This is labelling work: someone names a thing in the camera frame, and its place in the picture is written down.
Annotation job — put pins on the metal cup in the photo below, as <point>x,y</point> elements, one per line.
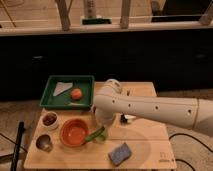
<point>44,143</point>

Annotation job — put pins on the orange fruit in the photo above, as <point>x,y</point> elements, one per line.
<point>76,94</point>

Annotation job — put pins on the black pole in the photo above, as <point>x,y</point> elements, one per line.
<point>17,147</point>

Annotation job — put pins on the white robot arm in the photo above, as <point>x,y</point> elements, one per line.
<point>189,113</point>

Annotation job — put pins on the blue sponge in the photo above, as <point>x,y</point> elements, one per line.
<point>120,154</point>

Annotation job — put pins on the small stick in tray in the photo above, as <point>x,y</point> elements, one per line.
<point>76,104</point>

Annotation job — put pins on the green plastic tray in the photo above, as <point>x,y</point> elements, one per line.
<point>60,102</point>

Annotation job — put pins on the white triangular cloth piece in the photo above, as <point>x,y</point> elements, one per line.
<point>61,87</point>

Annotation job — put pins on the green base object on shelf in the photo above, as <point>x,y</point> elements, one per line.
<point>96,21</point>

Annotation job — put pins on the green plastic cup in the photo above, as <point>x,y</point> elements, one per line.
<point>102,137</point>

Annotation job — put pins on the orange bowl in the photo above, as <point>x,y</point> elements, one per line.
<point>74,132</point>

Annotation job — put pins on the green pepper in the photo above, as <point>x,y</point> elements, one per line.
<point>94,134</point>

